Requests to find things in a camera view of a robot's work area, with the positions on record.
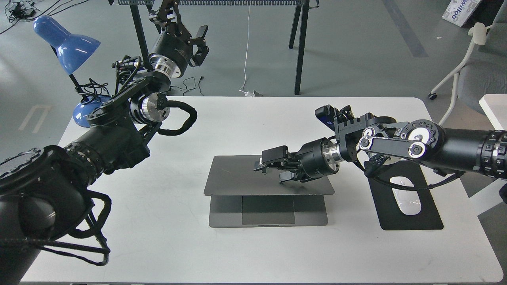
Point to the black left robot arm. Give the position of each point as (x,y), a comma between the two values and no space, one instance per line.
(45,201)

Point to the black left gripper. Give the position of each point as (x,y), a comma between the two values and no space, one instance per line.
(172,53)

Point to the white printed box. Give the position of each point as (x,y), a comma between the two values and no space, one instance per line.
(459,11)

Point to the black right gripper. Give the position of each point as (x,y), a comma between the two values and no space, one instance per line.
(313,161)

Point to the grey chair right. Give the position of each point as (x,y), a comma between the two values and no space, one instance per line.
(483,69)

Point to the white computer mouse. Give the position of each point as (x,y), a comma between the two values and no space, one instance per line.
(408,201)

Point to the grey laptop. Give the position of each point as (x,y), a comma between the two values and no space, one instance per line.
(242,197)

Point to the blue desk lamp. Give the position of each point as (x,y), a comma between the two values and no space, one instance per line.
(72,50)

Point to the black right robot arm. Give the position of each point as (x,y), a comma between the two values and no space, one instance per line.
(374,143)

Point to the black mouse pad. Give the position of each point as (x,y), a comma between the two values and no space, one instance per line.
(389,214)

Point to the black cable bundle floor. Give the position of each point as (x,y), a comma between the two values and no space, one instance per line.
(16,11)

